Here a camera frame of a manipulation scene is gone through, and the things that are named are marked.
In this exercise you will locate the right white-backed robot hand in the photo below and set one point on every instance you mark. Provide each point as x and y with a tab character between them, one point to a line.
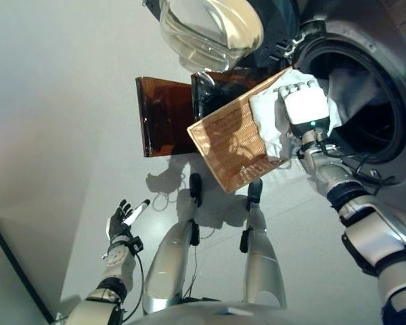
306	106

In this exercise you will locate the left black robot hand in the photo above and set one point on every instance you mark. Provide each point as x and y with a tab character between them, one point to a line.
116	225

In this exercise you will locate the white garment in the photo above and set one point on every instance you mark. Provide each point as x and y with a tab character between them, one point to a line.
267	111

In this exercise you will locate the light grey garment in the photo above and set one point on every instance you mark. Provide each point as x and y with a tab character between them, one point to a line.
355	94

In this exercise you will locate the rectangular wicker basket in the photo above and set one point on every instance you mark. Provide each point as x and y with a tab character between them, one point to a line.
230	145

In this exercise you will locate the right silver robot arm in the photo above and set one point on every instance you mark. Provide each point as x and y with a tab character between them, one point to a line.
375	230

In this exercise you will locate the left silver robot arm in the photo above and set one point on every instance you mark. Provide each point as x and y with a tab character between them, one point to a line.
118	260

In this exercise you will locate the grey front-load washing machine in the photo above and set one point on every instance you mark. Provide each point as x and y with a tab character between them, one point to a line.
358	20

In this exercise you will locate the round washing machine door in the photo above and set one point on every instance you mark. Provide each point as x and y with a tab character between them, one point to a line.
206	27

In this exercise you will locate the brown translucent stool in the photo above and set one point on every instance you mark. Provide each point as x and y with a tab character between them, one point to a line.
162	118

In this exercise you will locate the white cabinet with black edge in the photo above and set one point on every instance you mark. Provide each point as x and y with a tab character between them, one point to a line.
3	271

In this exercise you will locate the silver robot torso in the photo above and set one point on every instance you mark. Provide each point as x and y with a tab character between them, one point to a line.
223	315

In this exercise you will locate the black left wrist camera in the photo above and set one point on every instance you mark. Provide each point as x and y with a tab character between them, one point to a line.
136	245

